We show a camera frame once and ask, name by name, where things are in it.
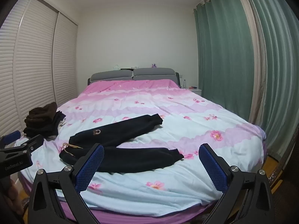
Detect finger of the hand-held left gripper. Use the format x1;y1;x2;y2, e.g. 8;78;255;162
0;131;21;148
5;134;45;157

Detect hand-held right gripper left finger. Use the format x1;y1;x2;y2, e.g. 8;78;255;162
27;143;105;224

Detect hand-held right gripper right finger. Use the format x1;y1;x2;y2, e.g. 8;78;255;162
198;143;275;224

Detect black pants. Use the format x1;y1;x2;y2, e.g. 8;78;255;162
59;113;185;173

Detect person's left hand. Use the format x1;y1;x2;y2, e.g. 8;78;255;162
2;176;22;215

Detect black folded garment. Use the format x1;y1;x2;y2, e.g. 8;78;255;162
23;111;67;138

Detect brown folded garment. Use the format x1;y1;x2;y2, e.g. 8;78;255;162
24;102;58;127

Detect white louvered wardrobe door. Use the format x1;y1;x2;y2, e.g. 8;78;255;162
53;12;78;106
0;0;59;138

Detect pink floral duvet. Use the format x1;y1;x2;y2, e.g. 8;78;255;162
15;79;267;217

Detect beige curtain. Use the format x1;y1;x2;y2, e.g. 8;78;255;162
235;0;268;131

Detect grey bed headboard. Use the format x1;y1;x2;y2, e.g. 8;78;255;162
87;72;181;89

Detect grey headboard cushion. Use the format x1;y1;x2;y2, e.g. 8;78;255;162
133;68;176;82
91;70;134;83

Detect green curtain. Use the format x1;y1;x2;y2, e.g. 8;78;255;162
193;0;255;124
243;0;299;161

